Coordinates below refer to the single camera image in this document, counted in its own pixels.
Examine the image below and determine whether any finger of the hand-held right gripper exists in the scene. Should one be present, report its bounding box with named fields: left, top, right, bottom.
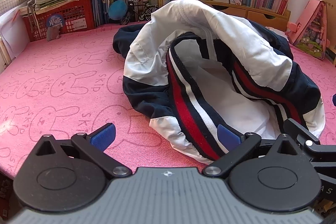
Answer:
left=283, top=118, right=322, bottom=147

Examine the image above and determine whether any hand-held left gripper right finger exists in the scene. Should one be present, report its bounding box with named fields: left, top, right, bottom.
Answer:
left=202, top=124, right=313, bottom=179

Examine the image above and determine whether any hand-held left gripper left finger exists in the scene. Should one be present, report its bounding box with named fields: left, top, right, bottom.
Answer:
left=29, top=123, right=132, bottom=179

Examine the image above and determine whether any navy white striped jacket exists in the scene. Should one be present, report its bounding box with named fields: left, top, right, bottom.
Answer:
left=113, top=0, right=327, bottom=165

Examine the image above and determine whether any pink picture book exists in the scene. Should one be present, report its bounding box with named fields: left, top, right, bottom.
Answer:
left=286, top=0, right=331, bottom=60

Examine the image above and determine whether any grey figurine with blue sign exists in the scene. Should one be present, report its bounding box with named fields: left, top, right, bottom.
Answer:
left=46, top=13, right=65, bottom=42

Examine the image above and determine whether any wooden drawer organizer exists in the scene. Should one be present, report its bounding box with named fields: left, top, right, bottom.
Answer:
left=202, top=0, right=292, bottom=31

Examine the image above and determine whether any white card sheet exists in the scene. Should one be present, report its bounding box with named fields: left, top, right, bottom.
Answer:
left=286, top=0, right=311, bottom=22

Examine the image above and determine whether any red plastic crate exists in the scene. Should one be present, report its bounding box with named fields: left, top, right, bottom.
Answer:
left=22, top=0, right=95, bottom=42

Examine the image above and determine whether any blue plush ball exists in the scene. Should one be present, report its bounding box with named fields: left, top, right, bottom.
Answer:
left=108, top=0, right=128, bottom=19

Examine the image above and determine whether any black model bicycle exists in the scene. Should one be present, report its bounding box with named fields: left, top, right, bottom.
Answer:
left=120, top=0, right=159, bottom=25

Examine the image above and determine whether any white grid board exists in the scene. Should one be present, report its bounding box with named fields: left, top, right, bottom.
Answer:
left=0, top=0, right=34, bottom=14

